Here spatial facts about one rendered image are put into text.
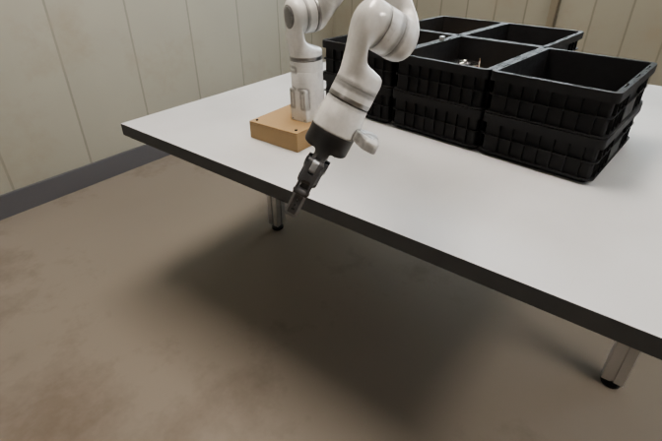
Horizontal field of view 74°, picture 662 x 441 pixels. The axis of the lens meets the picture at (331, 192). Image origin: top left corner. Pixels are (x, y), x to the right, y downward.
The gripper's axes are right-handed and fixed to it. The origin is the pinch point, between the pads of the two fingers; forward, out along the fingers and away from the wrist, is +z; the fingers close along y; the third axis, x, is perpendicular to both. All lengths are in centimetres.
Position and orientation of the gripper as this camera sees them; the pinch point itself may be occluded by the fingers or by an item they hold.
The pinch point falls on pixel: (296, 203)
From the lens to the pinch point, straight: 74.9
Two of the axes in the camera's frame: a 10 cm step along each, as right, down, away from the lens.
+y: -1.0, 2.7, -9.6
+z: -4.5, 8.5, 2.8
